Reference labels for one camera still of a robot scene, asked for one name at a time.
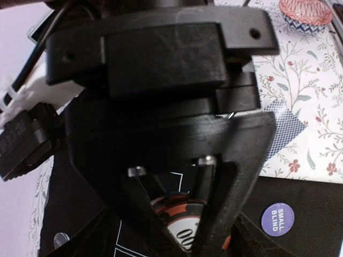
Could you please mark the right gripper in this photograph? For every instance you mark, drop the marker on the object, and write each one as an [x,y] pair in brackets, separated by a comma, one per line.
[162,87]

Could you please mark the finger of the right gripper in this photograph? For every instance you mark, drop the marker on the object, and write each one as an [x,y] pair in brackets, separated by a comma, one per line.
[225,187]
[139,188]

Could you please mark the orange black poker chip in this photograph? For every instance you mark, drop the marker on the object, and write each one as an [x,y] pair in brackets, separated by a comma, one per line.
[182,215]

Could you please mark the purple small blind button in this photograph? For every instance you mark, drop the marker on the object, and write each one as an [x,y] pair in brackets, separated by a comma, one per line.
[277,219]

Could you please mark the clear acrylic dealer button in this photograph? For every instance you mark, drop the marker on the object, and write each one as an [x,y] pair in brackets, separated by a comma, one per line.
[60,239]

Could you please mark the black poker playing mat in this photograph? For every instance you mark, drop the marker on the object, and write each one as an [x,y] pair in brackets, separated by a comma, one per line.
[317,230]

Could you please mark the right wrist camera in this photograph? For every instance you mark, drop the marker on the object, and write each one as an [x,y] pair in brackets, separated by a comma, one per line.
[31,127]

